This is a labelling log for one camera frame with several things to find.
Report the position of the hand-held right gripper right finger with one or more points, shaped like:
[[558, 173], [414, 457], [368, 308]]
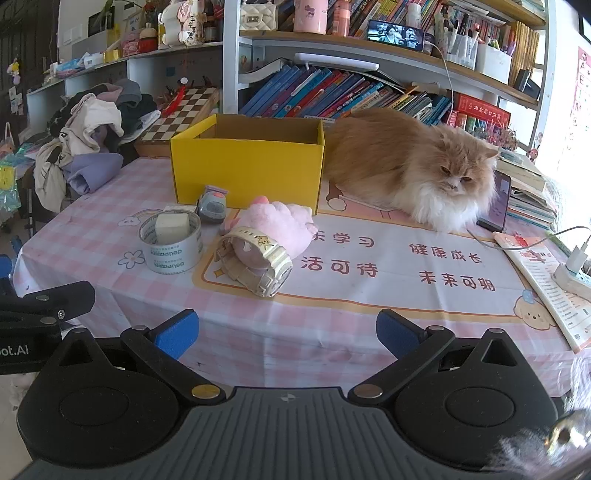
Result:
[[392, 330]]

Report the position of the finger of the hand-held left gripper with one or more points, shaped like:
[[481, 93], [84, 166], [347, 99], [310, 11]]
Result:
[[4, 266], [51, 300]]

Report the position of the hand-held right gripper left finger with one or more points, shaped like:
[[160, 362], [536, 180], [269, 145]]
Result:
[[178, 330]]

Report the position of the clear tape roll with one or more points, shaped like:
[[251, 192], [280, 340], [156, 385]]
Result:
[[171, 261]]

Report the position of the cream wrist watch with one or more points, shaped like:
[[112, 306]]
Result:
[[263, 277]]

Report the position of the white eraser block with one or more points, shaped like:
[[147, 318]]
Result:
[[171, 226]]

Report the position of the grey-blue toy car sharpener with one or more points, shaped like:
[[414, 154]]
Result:
[[212, 205]]

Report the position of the pink plush toy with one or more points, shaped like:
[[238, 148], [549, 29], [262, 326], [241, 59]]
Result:
[[272, 221]]

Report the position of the small pink round toy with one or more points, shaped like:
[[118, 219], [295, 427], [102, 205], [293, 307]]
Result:
[[261, 201]]

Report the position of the yellow cardboard box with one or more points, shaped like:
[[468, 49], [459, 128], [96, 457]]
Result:
[[240, 170]]

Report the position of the pink checked tablecloth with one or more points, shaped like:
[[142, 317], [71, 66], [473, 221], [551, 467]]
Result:
[[115, 295]]

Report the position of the purple garment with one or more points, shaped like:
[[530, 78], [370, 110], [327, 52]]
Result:
[[92, 173]]

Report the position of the open printed booklet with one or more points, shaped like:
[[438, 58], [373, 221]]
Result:
[[540, 286]]

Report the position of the dark smartphone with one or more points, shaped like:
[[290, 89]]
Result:
[[496, 203]]

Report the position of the orange long-haired cat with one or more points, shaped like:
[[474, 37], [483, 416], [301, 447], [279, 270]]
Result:
[[392, 161]]

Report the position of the pile of clothes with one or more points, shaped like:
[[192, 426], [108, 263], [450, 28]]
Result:
[[92, 120]]

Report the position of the white power strip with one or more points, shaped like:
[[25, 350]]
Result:
[[572, 281]]

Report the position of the stack of worn books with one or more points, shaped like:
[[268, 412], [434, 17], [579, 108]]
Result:
[[526, 194]]

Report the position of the white charger plug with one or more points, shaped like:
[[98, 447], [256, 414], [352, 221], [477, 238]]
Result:
[[576, 258]]

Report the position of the wooden chessboard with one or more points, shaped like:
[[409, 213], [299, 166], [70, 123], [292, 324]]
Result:
[[184, 115]]

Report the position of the red tassel ornament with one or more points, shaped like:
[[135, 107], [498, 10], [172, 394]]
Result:
[[173, 101]]

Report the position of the red thick dictionary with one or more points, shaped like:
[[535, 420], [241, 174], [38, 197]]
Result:
[[482, 110]]

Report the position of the row of colourful books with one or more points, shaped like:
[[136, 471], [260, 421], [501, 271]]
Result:
[[323, 92]]

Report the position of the white bookshelf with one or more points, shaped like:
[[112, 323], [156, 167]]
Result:
[[231, 69]]

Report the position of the white flat lamp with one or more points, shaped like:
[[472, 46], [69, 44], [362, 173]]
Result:
[[332, 62]]

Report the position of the white pen holder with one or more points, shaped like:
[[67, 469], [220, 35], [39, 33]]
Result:
[[493, 64]]

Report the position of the smartphone with lit screen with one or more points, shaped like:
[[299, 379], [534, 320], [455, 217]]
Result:
[[395, 34]]

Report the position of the white and pink toy bag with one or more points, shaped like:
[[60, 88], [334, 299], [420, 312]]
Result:
[[182, 23]]

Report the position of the pink bottle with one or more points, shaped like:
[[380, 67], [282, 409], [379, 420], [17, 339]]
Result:
[[339, 18]]

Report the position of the row of upright shelf books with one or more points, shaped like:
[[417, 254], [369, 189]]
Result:
[[461, 18]]

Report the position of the white quilted purse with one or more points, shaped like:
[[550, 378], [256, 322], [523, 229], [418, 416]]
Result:
[[258, 17]]

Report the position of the pink cup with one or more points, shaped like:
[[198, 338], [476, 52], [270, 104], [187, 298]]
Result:
[[310, 16]]

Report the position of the white wall shelf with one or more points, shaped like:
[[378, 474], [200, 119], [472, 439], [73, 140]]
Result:
[[138, 69]]

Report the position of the wall poster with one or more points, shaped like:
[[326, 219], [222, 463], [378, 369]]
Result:
[[577, 106]]

